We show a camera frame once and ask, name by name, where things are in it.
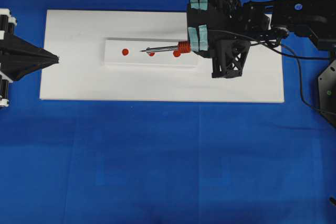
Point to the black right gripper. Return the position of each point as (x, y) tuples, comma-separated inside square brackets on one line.
[(211, 20)]

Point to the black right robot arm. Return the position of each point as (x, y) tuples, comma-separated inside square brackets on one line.
[(312, 19)]

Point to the right red dot mark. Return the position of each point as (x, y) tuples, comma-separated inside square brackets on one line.
[(176, 53)]

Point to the left red dot mark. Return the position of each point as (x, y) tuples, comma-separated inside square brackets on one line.
[(125, 52)]

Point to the large white foam board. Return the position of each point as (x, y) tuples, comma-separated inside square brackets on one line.
[(78, 37)]

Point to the small white raised board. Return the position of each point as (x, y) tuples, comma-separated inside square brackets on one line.
[(113, 54)]

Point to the blue table cloth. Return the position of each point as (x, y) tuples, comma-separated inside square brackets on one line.
[(161, 162)]

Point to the black truss camera mount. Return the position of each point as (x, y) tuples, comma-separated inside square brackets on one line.
[(229, 58)]

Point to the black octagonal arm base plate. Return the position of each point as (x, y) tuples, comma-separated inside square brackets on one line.
[(326, 88)]

